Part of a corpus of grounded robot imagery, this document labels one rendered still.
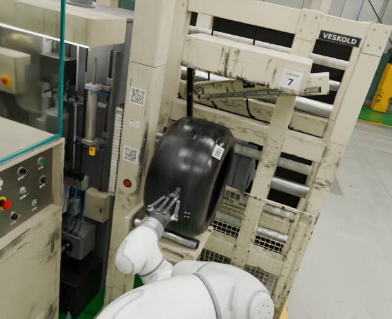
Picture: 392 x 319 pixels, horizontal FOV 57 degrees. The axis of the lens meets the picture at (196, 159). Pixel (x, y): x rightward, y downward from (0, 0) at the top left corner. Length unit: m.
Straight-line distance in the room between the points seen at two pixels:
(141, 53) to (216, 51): 0.37
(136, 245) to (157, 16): 0.91
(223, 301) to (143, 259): 0.56
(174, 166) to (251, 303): 0.93
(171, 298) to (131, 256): 0.55
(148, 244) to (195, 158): 0.46
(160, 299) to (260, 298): 0.18
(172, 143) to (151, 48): 0.41
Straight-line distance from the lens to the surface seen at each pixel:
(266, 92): 1.89
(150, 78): 1.63
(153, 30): 1.61
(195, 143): 1.55
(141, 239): 1.22
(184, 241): 1.78
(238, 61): 1.76
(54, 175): 1.88
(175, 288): 0.67
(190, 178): 1.50
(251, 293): 0.69
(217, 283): 0.70
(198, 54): 1.81
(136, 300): 0.65
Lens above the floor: 1.98
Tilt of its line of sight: 25 degrees down
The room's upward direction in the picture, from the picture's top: 12 degrees clockwise
